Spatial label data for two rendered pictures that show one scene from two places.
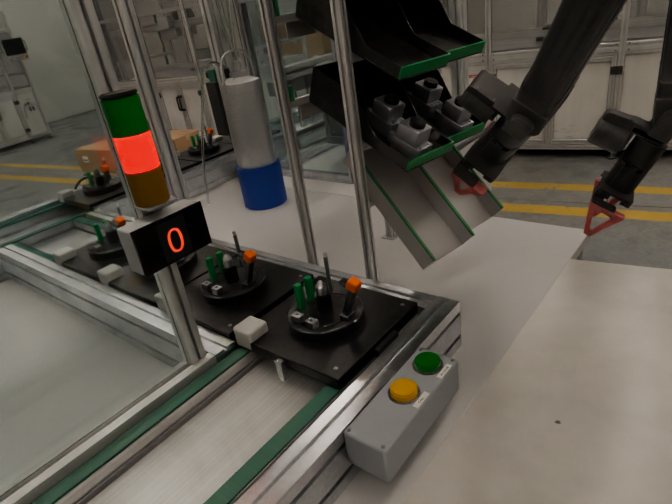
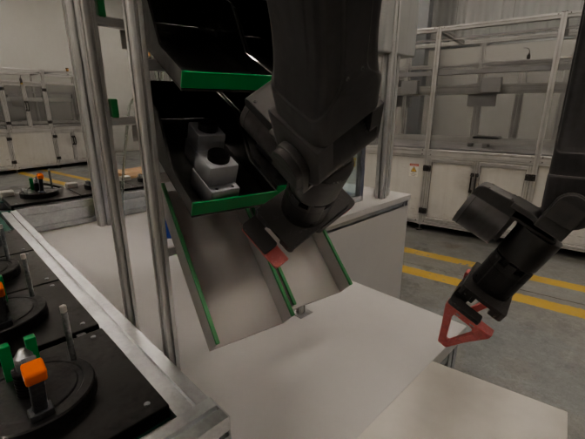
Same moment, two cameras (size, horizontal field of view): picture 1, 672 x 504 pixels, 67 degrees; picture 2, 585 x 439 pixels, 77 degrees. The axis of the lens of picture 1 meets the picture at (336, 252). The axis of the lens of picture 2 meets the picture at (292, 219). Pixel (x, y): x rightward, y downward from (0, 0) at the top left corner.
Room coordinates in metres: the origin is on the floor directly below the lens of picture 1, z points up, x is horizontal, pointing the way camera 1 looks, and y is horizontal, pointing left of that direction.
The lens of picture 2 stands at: (0.41, -0.31, 1.33)
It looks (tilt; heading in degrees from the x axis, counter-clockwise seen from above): 17 degrees down; 3
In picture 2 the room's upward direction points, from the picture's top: straight up
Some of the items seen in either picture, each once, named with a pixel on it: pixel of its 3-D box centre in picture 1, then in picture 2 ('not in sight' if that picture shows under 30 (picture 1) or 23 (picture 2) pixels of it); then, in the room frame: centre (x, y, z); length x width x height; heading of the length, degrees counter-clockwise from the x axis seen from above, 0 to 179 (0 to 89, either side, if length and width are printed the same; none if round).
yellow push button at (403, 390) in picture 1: (404, 391); not in sight; (0.56, -0.07, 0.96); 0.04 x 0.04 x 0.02
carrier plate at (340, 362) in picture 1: (327, 323); (36, 409); (0.77, 0.04, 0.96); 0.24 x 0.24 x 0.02; 48
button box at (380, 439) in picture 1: (405, 407); not in sight; (0.56, -0.07, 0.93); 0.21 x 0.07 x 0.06; 138
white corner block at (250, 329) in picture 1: (251, 332); not in sight; (0.76, 0.17, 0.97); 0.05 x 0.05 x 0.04; 48
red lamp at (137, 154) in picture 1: (137, 151); not in sight; (0.71, 0.25, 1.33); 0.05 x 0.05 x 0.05
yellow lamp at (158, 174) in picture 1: (148, 185); not in sight; (0.71, 0.25, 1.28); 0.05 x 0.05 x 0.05
